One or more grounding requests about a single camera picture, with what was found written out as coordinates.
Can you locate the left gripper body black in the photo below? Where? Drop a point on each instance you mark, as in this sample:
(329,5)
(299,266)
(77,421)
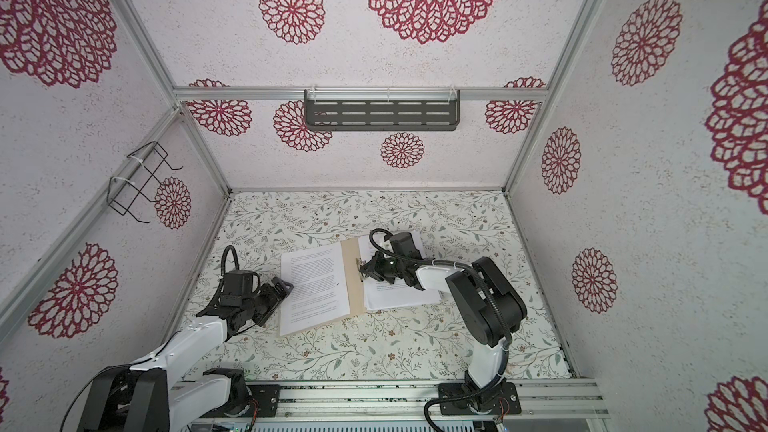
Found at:
(260,305)

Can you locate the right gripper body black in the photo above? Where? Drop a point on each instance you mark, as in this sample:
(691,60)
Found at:
(388,268)

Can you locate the printed paper sheet back wall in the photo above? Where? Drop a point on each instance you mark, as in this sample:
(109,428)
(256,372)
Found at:
(382,295)

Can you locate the beige file folder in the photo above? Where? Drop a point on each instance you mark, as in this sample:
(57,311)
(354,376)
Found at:
(351,259)

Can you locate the printed paper sheet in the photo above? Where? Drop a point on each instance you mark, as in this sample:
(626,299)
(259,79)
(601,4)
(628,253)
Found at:
(319,294)

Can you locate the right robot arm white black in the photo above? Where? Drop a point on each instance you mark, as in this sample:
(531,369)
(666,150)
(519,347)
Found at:
(492,310)

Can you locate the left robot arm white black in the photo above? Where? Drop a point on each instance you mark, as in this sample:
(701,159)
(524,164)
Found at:
(149,394)

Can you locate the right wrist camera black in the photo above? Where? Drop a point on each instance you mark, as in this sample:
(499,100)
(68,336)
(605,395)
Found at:
(403,244)

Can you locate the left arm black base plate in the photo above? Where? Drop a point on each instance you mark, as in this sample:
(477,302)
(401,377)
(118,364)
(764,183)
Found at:
(262,400)

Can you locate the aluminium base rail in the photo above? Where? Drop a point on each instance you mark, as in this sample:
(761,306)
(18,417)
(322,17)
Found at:
(404,400)

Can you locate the black wire wall rack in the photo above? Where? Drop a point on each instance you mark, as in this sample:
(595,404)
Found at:
(124,191)

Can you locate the grey metal wall shelf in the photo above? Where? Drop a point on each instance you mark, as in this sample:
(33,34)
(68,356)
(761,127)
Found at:
(381,112)

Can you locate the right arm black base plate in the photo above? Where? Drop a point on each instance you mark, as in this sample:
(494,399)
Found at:
(500,401)

